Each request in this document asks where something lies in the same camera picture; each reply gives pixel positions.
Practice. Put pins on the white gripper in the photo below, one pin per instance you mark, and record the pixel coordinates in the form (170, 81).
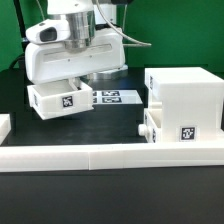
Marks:
(53, 62)

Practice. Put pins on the white drawer tray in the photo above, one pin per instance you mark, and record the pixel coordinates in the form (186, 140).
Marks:
(150, 129)
(56, 99)

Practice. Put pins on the white front drawer tray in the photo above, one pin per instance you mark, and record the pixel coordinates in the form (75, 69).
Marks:
(150, 129)

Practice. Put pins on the fiducial marker sheet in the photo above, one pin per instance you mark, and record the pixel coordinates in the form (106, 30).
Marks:
(116, 97)

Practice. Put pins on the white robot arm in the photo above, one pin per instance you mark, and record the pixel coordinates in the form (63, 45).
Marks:
(67, 44)

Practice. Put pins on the black vertical pole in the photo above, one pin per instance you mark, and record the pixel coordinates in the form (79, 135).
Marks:
(20, 20)

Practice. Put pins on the white drawer cabinet box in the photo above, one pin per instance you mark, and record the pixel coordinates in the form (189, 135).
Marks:
(190, 100)

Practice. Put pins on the white U-shaped fence wall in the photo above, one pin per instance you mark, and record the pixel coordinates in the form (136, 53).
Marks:
(107, 156)

